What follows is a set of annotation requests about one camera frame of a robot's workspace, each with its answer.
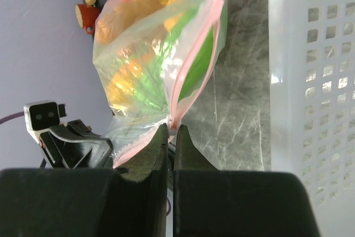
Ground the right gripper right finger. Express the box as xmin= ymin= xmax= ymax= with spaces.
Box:
xmin=173 ymin=125 xmax=217 ymax=236

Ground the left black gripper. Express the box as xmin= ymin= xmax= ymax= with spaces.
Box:
xmin=39 ymin=120 xmax=113 ymax=168

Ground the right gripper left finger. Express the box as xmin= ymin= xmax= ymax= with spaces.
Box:
xmin=110 ymin=123 xmax=168 ymax=236

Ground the clear zip top bag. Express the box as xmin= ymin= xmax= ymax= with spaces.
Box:
xmin=93 ymin=0 xmax=227 ymax=168

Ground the green cucumber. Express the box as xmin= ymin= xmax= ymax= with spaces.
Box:
xmin=135 ymin=6 xmax=227 ymax=104

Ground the orange fried food piece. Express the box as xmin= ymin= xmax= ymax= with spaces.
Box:
xmin=95 ymin=0 xmax=163 ymax=44

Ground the gold cup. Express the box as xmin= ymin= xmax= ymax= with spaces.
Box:
xmin=75 ymin=4 xmax=101 ymax=34

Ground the white plastic basket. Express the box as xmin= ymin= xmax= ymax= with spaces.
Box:
xmin=268 ymin=0 xmax=354 ymax=220

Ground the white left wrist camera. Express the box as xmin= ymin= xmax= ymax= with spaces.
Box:
xmin=23 ymin=100 xmax=67 ymax=144

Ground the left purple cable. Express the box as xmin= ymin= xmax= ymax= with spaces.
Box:
xmin=0 ymin=110 xmax=26 ymax=125

